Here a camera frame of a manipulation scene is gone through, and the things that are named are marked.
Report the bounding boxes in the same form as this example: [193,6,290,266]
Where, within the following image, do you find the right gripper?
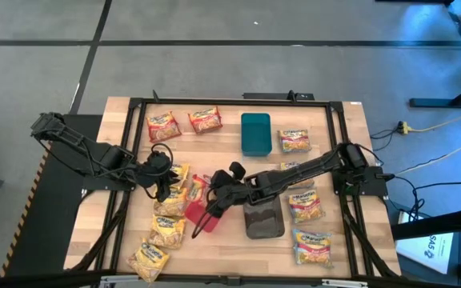
[203,161,255,219]

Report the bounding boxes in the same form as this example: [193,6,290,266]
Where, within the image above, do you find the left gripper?
[136,151,181,203]

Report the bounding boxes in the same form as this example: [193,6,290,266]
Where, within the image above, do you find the yellow Maruchan noodle pack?
[146,214,187,250]
[152,186,190,218]
[170,162,190,191]
[126,238,171,284]

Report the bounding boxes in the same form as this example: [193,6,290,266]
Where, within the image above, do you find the red plastic bin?
[184,199,221,234]

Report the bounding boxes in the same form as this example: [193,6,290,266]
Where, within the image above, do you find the dark grey plastic bin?
[242,195,287,241]

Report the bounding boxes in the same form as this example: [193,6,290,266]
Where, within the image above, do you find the teal plastic bin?
[240,112,273,158]

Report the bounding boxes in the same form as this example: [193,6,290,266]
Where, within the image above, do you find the black hazard-edged floor mat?
[0,114,104,278]

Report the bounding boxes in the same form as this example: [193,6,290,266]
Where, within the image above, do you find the black crossbar with brackets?
[0,270,461,288]

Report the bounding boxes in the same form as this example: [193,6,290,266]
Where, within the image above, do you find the yellow power strip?
[397,121,415,136]

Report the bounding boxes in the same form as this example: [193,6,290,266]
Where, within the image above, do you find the white printed sign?
[393,210,455,275]

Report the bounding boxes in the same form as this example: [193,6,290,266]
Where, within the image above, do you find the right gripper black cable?
[191,198,226,240]

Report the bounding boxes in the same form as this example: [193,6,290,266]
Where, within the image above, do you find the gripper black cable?
[144,142,175,202]
[191,198,226,240]

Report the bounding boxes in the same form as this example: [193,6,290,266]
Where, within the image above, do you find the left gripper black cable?
[144,142,175,202]

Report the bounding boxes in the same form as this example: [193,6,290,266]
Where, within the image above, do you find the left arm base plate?
[82,175,138,192]

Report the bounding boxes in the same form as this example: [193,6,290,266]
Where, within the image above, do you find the black aluminium table frame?
[68,90,403,283]

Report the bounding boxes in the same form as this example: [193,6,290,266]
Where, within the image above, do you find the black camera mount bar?
[242,90,316,102]

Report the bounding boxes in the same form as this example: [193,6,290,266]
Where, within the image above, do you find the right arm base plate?
[331,164,395,198]

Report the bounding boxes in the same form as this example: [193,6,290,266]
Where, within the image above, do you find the black floor cable bundle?
[386,174,461,221]

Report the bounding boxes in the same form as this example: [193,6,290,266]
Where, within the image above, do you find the white floor cable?
[394,130,461,176]

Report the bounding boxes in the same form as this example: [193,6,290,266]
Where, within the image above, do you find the yellow extension cord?
[410,104,461,134]

